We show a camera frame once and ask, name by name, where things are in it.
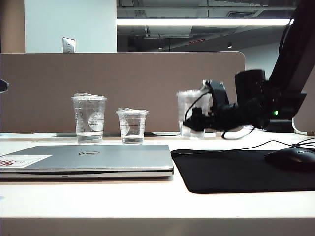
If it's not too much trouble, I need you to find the long ceiling light strip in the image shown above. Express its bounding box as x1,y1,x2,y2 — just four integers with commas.
116,18,295,26

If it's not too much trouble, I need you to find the black computer mouse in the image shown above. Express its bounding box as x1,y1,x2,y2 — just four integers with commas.
263,147,315,170

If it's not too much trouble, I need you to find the brown divider with white edge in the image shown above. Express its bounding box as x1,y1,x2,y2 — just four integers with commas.
294,71,315,135

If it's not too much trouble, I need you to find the thin black mouse cable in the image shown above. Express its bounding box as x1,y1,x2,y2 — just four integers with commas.
178,140,295,155

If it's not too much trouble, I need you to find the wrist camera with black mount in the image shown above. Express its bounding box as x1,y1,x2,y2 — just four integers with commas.
201,79,230,106

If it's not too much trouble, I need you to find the thin black desk cable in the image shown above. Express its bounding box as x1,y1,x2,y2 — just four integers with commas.
292,137,315,148

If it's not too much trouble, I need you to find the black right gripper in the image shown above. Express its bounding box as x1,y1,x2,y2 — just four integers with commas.
183,98,270,131

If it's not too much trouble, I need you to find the white and red laptop sticker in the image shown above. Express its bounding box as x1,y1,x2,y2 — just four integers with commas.
0,154,53,169

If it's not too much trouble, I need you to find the silver Dell laptop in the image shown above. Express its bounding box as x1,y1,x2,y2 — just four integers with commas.
0,144,174,179

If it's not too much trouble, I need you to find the wide brown desk divider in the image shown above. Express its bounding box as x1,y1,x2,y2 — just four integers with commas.
0,51,246,133

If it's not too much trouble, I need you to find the metal wall switch plate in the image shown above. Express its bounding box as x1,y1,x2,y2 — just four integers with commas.
62,36,76,53

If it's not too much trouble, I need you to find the tall clear lidded plastic cup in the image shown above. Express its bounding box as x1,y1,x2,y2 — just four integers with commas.
71,92,108,145

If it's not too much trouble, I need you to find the small clear lidded plastic cup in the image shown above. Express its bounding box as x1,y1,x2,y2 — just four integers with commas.
115,107,149,144

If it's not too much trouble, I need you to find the black mouse pad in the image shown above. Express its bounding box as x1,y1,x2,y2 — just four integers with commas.
170,148,315,194

